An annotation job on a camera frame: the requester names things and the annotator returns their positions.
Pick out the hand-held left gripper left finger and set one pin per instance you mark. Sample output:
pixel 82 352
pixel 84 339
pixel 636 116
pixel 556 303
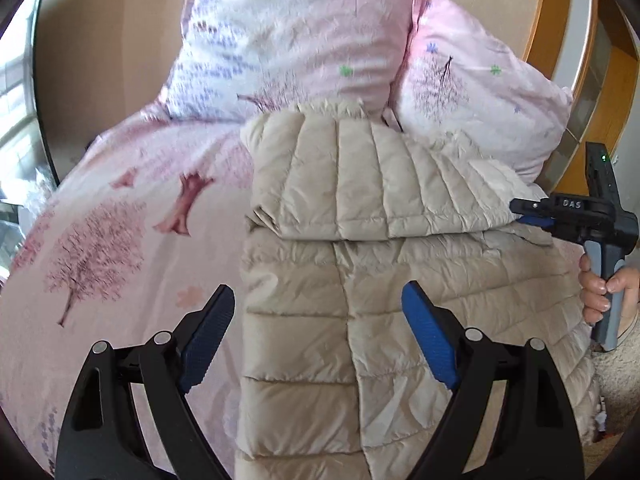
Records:
pixel 210 330

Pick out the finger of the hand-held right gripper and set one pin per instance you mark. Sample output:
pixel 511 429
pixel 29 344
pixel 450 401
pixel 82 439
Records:
pixel 537 222
pixel 530 206

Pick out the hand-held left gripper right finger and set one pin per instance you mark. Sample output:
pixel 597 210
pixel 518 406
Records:
pixel 430 330

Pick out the beige puffer jacket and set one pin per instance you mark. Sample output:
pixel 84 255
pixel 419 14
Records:
pixel 310 260

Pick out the person's right hand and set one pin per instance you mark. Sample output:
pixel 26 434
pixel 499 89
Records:
pixel 595 290

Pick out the pink tree print bed sheet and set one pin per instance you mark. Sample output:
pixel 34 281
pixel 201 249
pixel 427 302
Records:
pixel 125 260

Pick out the pink-edged floral pillow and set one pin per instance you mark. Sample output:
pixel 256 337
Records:
pixel 475 95

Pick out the window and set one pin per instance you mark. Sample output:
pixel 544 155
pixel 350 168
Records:
pixel 20 125

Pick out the large pink floral pillow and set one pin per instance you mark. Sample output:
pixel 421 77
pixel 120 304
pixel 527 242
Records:
pixel 290 35

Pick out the wooden door frame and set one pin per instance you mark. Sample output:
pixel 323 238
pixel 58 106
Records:
pixel 575 35

